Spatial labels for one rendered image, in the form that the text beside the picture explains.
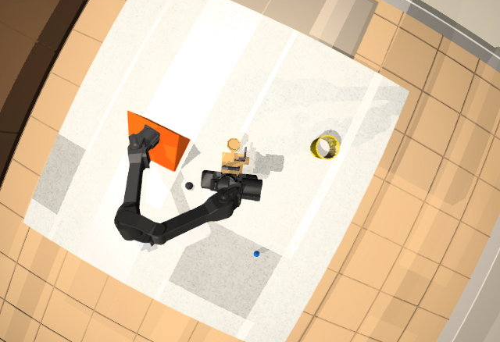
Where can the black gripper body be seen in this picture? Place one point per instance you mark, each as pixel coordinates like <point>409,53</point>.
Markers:
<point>207,175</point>

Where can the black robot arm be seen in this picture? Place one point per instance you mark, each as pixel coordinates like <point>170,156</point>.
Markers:
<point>133,226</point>

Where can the yellow cup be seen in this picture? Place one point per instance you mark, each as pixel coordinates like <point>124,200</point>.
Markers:
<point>325,147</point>

